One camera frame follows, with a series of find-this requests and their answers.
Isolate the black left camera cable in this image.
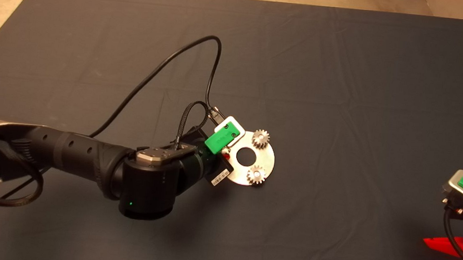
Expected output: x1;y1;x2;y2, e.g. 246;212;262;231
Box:
0;17;234;252

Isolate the braided black left arm hose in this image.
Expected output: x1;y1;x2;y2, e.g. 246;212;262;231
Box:
0;143;47;210

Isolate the braided black left gripper cable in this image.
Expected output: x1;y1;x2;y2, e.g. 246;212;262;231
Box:
175;99;211;151

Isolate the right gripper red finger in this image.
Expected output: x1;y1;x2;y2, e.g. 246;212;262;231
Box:
421;234;463;260

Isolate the green left camera mount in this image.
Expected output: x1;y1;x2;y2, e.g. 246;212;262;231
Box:
203;126;240;157

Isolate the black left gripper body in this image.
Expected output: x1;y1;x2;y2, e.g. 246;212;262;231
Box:
179;126;238;188

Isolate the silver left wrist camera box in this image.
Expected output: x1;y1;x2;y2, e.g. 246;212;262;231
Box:
213;114;246;146

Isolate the dark grey table cloth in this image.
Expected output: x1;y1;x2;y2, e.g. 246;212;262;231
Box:
0;0;463;260

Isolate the round metal carrier plate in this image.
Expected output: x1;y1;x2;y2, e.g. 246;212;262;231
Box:
220;129;278;188

